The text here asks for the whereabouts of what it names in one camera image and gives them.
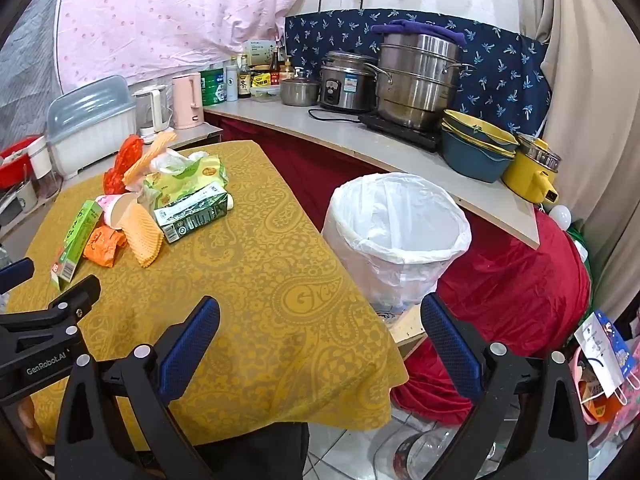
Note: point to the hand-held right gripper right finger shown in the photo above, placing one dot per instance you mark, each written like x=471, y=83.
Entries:
x=450, y=345

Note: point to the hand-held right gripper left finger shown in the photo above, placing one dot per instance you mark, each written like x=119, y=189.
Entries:
x=192, y=340

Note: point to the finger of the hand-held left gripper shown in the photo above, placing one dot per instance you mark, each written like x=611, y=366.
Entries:
x=15, y=272
x=60, y=312

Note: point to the green toothpaste box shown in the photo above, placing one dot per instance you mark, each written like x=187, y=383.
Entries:
x=75, y=245

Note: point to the orange snack packet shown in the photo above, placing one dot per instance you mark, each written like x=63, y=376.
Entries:
x=102, y=247

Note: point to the orange foam net sleeve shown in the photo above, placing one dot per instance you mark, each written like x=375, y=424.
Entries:
x=142, y=237
x=150, y=157

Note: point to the pink and white packet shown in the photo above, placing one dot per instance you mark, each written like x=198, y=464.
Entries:
x=117, y=212

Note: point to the green drink carton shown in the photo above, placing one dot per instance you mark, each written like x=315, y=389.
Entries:
x=195, y=217

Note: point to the trash bin with white liner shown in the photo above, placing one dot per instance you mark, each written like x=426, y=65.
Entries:
x=350, y=240

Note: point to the red orange plastic bag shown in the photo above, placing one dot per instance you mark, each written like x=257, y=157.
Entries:
x=122, y=165

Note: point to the white plastic bag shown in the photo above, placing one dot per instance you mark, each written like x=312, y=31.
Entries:
x=172, y=160

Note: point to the person's left hand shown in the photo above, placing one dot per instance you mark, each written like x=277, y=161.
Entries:
x=34, y=427

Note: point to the wooden board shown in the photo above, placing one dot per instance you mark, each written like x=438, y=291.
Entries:
x=407, y=327

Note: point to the red cloth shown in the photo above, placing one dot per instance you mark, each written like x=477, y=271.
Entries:
x=500, y=285

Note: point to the red plastic container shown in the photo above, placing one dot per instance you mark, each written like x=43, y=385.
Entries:
x=12, y=160

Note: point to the clear plastic bottle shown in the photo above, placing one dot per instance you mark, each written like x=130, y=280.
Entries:
x=425, y=455

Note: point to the white jar with clear base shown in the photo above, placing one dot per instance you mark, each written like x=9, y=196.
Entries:
x=40, y=160

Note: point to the person's dark trousers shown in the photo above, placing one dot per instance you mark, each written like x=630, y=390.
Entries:
x=260, y=455

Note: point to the pink plastic basket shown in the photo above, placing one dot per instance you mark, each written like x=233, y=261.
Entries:
x=580, y=375

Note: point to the white dish rack with cover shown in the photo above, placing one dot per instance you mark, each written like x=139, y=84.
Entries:
x=90, y=130

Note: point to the green cloth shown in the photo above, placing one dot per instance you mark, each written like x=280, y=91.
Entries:
x=580, y=240

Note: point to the white light bulb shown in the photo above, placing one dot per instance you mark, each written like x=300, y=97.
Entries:
x=560, y=216

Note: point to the large blue and yellow bowl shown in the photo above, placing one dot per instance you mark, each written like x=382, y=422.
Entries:
x=470, y=162

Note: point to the yellow electric pot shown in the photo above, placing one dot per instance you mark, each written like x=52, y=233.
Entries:
x=522, y=175

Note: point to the white glass kettle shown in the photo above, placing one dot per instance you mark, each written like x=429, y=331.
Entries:
x=150, y=110

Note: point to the grey patterned curtain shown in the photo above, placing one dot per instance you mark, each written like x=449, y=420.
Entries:
x=30, y=60

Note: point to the black induction cooktop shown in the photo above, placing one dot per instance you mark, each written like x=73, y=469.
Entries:
x=400, y=132

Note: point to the pink electric kettle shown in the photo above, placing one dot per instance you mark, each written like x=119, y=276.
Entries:
x=187, y=100

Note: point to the green tin can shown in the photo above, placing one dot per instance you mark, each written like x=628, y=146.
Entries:
x=212, y=87

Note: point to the clear food container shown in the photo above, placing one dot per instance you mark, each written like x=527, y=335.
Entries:
x=264, y=92

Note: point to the stainless steel steamer pot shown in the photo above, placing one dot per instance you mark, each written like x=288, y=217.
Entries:
x=415, y=85

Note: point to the dark sauce bottle white label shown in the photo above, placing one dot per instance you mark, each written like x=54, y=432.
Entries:
x=244, y=82

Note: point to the small steel pot with lid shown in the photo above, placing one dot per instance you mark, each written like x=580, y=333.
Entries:
x=299, y=92

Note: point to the yellow label jar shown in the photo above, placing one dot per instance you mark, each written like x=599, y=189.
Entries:
x=261, y=79

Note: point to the beige curtain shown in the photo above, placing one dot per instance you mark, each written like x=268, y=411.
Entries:
x=590, y=110

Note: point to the navy patterned cloth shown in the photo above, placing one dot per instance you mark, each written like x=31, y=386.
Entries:
x=500, y=75

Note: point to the steel rice cooker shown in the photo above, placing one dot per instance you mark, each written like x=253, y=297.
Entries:
x=345, y=85

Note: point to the dark bottle red label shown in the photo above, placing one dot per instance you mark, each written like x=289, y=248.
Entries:
x=275, y=67

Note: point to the yellow oil bottle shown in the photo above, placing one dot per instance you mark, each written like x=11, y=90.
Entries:
x=287, y=70

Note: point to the pink dotted bed sheet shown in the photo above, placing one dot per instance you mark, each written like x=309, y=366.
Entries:
x=175, y=10

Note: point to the purple cloth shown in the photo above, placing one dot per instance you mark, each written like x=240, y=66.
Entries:
x=400, y=27

